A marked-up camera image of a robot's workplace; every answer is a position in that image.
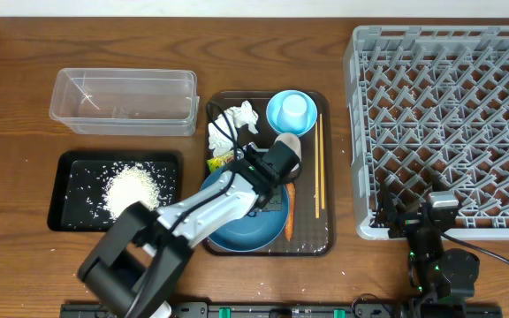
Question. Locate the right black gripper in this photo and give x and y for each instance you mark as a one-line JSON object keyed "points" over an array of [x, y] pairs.
{"points": [[405, 222]]}

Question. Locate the orange carrot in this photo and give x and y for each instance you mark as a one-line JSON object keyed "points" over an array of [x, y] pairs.
{"points": [[291, 190]]}

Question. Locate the green yellow snack wrapper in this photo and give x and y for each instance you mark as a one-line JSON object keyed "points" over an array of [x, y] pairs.
{"points": [[220, 161]]}

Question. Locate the dark blue plate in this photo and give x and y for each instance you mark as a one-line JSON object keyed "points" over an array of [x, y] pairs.
{"points": [[256, 229]]}

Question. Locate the pile of white rice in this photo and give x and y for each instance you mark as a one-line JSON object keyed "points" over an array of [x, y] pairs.
{"points": [[131, 190]]}

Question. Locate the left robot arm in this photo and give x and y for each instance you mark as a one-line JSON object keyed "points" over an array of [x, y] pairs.
{"points": [[134, 268]]}

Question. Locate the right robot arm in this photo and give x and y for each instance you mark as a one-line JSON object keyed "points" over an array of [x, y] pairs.
{"points": [[445, 278]]}

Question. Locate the grey plastic dishwasher rack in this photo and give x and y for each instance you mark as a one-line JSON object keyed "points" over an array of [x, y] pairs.
{"points": [[430, 102]]}

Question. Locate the white plastic cup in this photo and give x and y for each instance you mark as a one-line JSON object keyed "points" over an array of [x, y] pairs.
{"points": [[287, 144]]}

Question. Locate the crumpled white paper napkin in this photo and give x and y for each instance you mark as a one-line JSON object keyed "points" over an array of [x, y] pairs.
{"points": [[229, 123]]}

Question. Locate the light blue cup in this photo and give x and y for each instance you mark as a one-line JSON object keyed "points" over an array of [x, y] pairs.
{"points": [[292, 116]]}

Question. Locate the light blue bowl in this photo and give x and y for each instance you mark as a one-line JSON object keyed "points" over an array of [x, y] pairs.
{"points": [[275, 104]]}

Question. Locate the dark brown serving tray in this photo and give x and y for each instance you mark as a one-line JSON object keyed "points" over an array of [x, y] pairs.
{"points": [[311, 236]]}

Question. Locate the right wooden chopstick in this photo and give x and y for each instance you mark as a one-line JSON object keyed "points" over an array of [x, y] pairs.
{"points": [[321, 161]]}

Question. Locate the black plastic tray bin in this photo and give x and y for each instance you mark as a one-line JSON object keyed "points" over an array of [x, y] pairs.
{"points": [[56, 220]]}

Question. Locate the clear plastic bin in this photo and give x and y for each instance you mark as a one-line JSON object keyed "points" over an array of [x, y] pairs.
{"points": [[126, 101]]}

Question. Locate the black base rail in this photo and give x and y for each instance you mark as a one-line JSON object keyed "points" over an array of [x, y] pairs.
{"points": [[360, 310]]}

